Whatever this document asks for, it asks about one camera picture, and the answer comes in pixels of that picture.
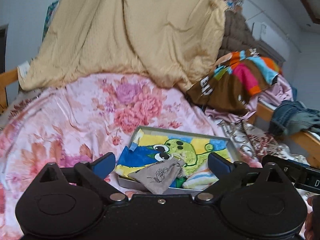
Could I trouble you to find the tan dotted quilt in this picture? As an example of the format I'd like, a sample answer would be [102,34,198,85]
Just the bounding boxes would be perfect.
[18,0,226,91]

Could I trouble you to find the teal patterned wall hanging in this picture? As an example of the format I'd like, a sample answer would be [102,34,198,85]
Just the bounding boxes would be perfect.
[42,0,59,40]

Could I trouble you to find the striped pastel small towel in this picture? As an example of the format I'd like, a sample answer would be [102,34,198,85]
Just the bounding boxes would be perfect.
[182,168,219,190]

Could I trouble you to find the brown multicolour striped garment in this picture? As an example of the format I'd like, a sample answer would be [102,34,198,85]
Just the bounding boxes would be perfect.
[186,49,282,116]

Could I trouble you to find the grey shallow cardboard box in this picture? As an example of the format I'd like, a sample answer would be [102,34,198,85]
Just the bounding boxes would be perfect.
[115,126,240,194]

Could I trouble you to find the grey drawstring pouch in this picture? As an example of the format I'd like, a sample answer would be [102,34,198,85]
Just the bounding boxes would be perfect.
[128,158,185,194]

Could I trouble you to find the cartoon frog towel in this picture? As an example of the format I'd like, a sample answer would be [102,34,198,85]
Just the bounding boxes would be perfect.
[116,131,232,188]

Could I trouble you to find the beige damask bed sheet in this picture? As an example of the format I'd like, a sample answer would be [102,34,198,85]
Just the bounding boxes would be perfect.
[218,120,308,165]

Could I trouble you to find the blue denim jeans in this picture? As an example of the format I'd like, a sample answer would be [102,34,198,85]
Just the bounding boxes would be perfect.
[268,100,320,136]

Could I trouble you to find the pink floral bedspread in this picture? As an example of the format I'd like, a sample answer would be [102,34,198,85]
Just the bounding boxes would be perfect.
[1,73,225,239]

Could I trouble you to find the white wall air conditioner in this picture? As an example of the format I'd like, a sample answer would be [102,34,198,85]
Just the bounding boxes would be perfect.
[251,22,290,66]

